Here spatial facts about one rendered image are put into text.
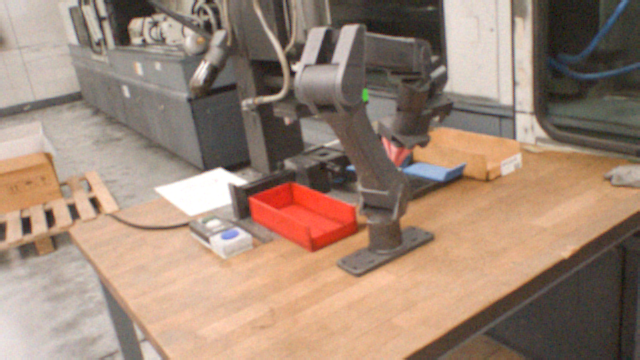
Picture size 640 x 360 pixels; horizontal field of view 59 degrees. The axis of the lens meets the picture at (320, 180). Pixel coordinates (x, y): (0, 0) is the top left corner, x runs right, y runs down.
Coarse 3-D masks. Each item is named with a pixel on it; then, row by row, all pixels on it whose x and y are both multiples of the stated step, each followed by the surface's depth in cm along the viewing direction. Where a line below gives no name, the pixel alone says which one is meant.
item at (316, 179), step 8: (336, 160) 141; (344, 160) 143; (296, 168) 140; (320, 168) 139; (344, 168) 147; (296, 176) 141; (304, 176) 138; (312, 176) 138; (320, 176) 139; (328, 176) 141; (336, 176) 152; (344, 176) 148; (352, 176) 145; (304, 184) 139; (312, 184) 138; (320, 184) 140; (328, 184) 141; (320, 192) 140; (328, 192) 142
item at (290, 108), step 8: (280, 72) 155; (296, 72) 151; (264, 80) 152; (272, 80) 149; (280, 80) 145; (296, 96) 139; (280, 104) 136; (288, 104) 133; (296, 104) 131; (304, 104) 132; (280, 112) 137; (288, 112) 134; (296, 112) 131; (304, 112) 133; (288, 120) 140
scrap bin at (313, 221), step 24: (264, 192) 132; (288, 192) 135; (312, 192) 128; (264, 216) 125; (288, 216) 116; (312, 216) 128; (336, 216) 122; (288, 240) 119; (312, 240) 111; (336, 240) 115
